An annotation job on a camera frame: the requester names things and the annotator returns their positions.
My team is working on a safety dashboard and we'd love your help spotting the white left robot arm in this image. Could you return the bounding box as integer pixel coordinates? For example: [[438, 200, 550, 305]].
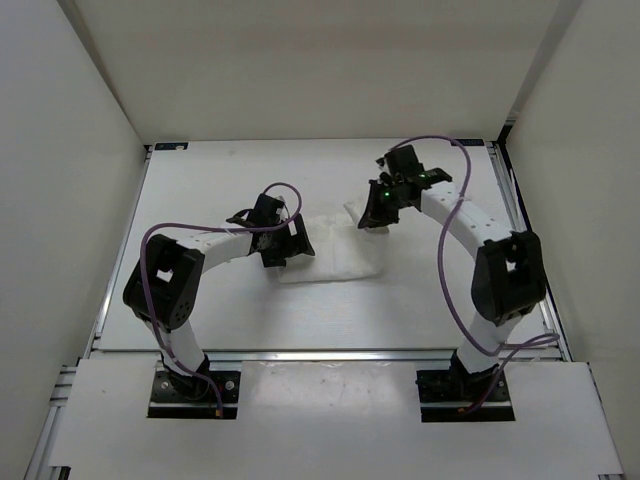
[[123, 193, 315, 400]]

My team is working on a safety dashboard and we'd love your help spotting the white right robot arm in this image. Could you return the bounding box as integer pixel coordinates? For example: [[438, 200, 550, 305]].
[[358, 145, 546, 400]]

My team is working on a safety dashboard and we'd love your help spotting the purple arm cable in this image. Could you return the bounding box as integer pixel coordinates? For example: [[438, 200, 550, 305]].
[[387, 135, 561, 411], [137, 181, 304, 371]]

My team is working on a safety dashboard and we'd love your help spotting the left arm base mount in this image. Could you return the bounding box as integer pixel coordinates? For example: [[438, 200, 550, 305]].
[[147, 365, 241, 420]]

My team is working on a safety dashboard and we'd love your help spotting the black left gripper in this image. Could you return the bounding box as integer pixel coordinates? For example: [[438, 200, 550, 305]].
[[261, 213, 314, 267]]

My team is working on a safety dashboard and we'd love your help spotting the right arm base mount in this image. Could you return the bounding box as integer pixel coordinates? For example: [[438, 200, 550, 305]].
[[415, 367, 515, 423]]

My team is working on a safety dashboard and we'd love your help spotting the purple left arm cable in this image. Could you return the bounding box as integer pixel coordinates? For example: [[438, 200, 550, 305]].
[[137, 181, 304, 371]]

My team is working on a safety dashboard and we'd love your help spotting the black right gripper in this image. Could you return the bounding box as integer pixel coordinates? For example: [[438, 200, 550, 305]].
[[358, 180, 411, 230]]

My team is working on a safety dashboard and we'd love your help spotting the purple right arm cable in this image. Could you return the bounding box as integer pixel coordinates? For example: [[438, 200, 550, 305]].
[[387, 135, 561, 411]]

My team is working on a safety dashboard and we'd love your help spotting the white front cover board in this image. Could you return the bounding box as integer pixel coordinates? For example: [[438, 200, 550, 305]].
[[51, 358, 622, 479]]

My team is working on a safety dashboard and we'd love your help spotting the white pleated skirt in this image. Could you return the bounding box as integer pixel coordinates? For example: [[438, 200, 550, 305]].
[[278, 196, 390, 284]]

